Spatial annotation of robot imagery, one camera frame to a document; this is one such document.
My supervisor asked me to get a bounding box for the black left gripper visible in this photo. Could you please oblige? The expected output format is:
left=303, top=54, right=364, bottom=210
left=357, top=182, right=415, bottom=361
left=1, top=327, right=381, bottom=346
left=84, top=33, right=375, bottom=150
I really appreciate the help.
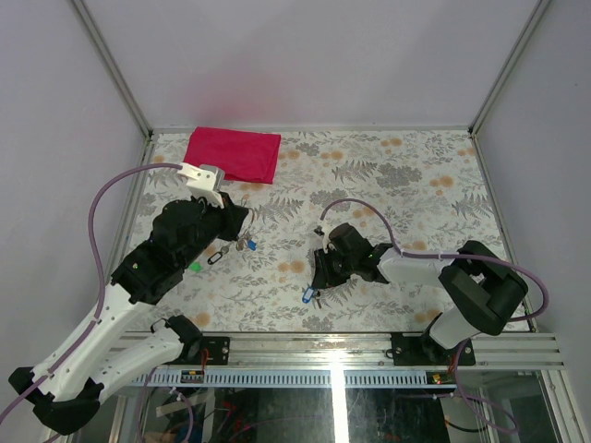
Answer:
left=180, top=192, right=249, bottom=270

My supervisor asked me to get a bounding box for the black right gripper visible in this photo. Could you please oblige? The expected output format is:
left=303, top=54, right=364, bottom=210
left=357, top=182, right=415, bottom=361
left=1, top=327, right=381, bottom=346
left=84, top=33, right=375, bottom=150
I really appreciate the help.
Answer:
left=312, top=245, right=358, bottom=289

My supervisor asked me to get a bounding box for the metal keyring with clips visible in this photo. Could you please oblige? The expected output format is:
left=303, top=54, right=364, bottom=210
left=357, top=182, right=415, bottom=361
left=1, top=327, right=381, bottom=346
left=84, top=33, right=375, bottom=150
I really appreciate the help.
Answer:
left=235, top=207, right=256, bottom=252

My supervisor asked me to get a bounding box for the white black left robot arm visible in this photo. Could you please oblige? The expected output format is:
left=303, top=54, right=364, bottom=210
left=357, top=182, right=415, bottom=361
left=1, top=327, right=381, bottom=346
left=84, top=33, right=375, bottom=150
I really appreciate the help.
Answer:
left=8, top=195, right=249, bottom=436

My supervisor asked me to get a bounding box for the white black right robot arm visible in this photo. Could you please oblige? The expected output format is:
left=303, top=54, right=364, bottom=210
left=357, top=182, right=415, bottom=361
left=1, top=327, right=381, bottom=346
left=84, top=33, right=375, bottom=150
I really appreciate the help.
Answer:
left=302, top=223, right=528, bottom=365

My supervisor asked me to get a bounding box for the black tagged key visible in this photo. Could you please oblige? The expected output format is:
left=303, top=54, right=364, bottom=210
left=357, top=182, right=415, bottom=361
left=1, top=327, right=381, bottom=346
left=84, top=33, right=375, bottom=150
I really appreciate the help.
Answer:
left=207, top=245, right=230, bottom=266

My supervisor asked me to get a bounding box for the green tagged key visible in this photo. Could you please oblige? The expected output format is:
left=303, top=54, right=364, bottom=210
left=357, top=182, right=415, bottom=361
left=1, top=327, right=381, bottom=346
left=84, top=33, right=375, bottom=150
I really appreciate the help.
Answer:
left=188, top=262, right=202, bottom=272

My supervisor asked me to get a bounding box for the folded pink cloth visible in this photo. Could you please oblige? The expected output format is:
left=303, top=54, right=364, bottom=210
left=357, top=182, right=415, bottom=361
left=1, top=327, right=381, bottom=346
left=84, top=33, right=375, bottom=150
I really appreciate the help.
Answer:
left=183, top=126, right=282, bottom=185

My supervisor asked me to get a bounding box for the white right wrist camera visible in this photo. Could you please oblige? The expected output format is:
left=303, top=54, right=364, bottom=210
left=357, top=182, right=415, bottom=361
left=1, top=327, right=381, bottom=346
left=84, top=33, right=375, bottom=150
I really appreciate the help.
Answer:
left=314, top=224, right=332, bottom=253

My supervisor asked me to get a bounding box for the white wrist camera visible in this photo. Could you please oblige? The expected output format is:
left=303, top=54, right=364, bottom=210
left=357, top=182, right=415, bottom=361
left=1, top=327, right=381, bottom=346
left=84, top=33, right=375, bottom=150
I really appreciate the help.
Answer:
left=314, top=224, right=332, bottom=253
left=178, top=162, right=224, bottom=209

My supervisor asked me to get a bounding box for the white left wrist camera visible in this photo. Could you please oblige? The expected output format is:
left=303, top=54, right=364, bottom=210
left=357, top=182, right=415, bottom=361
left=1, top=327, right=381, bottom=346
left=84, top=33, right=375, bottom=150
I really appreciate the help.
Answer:
left=178, top=162, right=224, bottom=209

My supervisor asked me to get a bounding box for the white slotted cable duct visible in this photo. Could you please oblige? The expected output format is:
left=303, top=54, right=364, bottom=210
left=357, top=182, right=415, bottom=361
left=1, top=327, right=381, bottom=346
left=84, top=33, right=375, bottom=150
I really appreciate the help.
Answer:
left=131, top=368, right=446, bottom=389

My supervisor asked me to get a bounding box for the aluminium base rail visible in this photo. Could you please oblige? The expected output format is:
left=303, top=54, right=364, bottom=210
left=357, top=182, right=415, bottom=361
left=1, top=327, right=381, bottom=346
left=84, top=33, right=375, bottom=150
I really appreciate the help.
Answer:
left=110, top=330, right=567, bottom=370

